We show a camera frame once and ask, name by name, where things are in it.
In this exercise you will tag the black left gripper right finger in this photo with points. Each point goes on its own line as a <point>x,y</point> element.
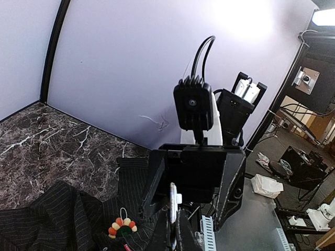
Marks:
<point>186,239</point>

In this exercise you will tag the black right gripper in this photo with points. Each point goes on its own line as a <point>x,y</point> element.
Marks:
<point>198,173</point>

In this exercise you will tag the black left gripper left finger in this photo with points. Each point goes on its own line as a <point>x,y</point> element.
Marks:
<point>161,237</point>

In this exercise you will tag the dark pinstriped garment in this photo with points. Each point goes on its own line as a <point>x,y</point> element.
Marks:
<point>65,218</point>

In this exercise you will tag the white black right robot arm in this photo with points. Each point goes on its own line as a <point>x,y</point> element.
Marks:
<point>234,111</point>

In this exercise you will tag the red fashion label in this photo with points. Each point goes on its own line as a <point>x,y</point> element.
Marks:
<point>127,248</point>

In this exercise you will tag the white slotted cable duct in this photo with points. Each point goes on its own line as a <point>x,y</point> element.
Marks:
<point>207,231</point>

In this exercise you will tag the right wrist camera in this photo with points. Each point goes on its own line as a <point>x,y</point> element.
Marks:
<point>197,112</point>

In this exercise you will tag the black right frame post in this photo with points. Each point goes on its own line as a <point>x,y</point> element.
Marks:
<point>51,50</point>

